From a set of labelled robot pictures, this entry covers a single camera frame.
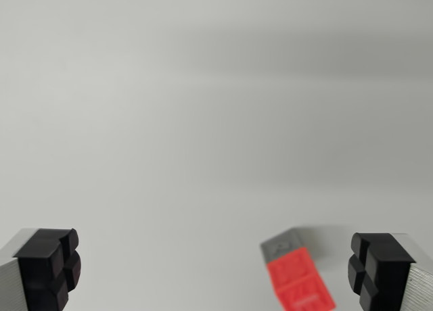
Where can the grey soft cube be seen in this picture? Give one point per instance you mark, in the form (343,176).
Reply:
(282,246)

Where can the black-padded silver gripper left finger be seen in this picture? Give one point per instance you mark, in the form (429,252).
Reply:
(37,267)

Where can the red soft Infantino cube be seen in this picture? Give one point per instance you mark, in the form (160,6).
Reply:
(297,280)

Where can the black-padded silver gripper right finger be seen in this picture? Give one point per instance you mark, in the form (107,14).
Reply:
(385,274)

